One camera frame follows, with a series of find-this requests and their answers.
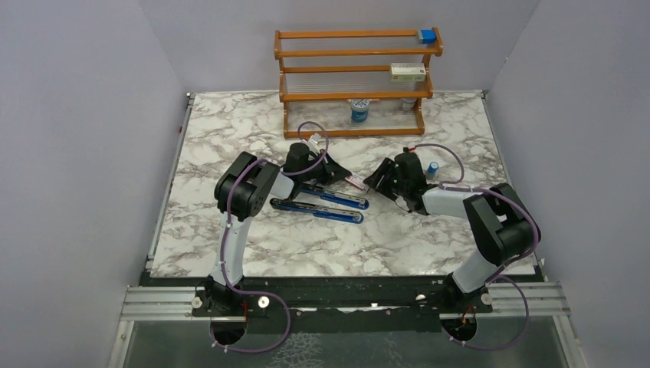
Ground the purple cable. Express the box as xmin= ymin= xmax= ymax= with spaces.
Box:
xmin=208 ymin=120 xmax=330 ymax=356
xmin=405 ymin=143 xmax=542 ymax=351

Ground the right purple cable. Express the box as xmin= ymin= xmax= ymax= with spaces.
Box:
xmin=405 ymin=143 xmax=542 ymax=351

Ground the blue box on top shelf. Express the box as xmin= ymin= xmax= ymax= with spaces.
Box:
xmin=417 ymin=29 xmax=438 ymax=44

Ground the blue white cup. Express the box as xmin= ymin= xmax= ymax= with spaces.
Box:
xmin=350 ymin=99 xmax=371 ymax=123

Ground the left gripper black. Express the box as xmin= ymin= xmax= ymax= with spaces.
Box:
xmin=298 ymin=148 xmax=350 ymax=185

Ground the white small jar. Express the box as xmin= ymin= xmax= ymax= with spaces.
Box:
xmin=401 ymin=98 xmax=418 ymax=111

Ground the orange wooden shelf rack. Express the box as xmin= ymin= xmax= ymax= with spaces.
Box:
xmin=274 ymin=27 xmax=444 ymax=139

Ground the small blue capped cylinder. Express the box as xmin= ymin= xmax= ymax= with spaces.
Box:
xmin=425 ymin=161 xmax=439 ymax=180

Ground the white green carton box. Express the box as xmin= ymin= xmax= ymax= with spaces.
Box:
xmin=389 ymin=63 xmax=427 ymax=83

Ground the blue stapler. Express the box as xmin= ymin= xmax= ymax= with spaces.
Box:
xmin=269 ymin=184 xmax=369 ymax=224

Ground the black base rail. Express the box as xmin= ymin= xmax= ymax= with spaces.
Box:
xmin=120 ymin=276 xmax=571 ymax=334

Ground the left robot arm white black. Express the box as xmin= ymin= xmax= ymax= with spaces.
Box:
xmin=205 ymin=142 xmax=369 ymax=315

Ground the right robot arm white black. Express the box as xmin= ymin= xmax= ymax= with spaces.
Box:
xmin=364 ymin=151 xmax=541 ymax=312

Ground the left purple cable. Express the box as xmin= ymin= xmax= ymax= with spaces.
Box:
xmin=208 ymin=120 xmax=330 ymax=356

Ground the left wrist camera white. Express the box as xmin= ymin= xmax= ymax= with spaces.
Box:
xmin=307 ymin=133 xmax=327 ymax=154

